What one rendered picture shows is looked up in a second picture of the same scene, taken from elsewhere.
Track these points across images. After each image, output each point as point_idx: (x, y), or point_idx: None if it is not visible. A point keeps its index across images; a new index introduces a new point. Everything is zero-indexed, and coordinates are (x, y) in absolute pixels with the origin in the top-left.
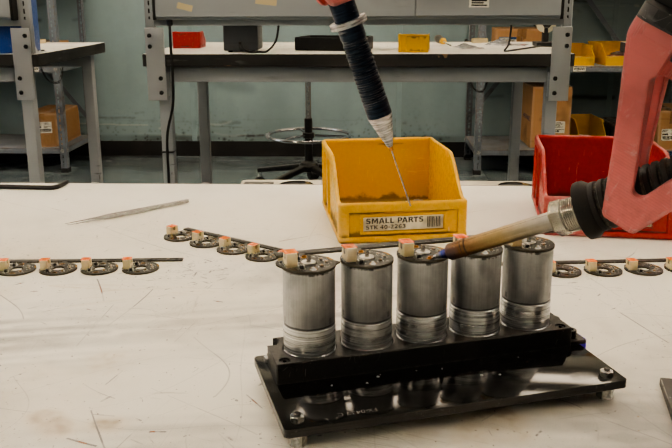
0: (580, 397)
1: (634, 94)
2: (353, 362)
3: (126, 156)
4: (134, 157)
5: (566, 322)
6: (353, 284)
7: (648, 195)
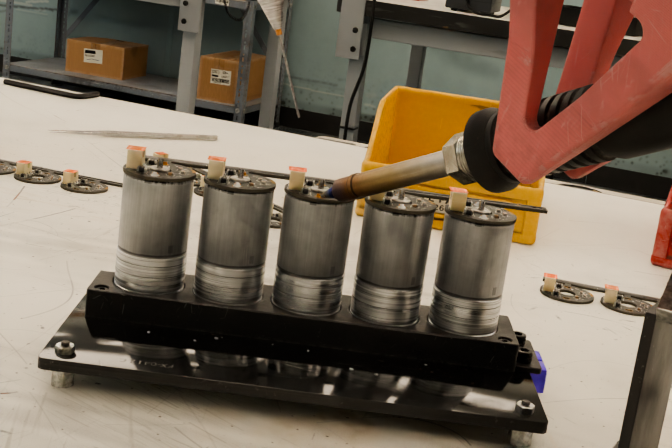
0: (483, 434)
1: None
2: (189, 312)
3: (316, 133)
4: (326, 136)
5: (564, 357)
6: (208, 208)
7: (541, 127)
